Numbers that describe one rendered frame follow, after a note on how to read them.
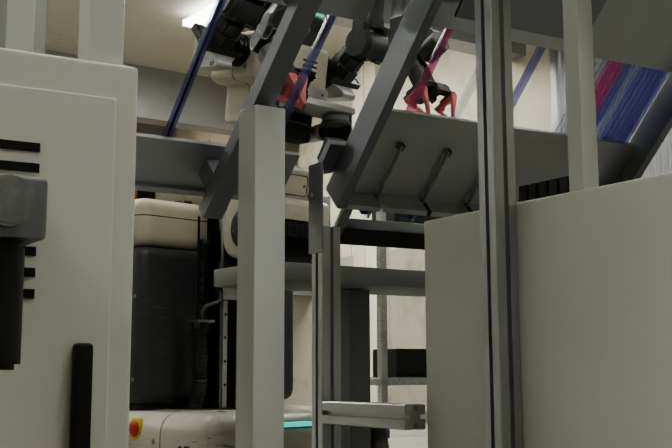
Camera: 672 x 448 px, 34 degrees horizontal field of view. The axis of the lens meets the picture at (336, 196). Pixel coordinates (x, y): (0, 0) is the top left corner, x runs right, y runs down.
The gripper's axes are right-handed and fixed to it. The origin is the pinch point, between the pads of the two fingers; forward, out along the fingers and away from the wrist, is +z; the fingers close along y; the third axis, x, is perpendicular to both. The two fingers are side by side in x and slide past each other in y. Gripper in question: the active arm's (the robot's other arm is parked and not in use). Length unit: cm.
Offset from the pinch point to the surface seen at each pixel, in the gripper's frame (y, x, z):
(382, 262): 129, 124, -104
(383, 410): -4, 17, 66
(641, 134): 68, -17, 21
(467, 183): 30.0, 0.4, 21.5
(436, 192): 23.7, 3.4, 21.5
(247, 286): -25, 10, 45
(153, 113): 243, 365, -585
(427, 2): -0.3, -36.8, 23.5
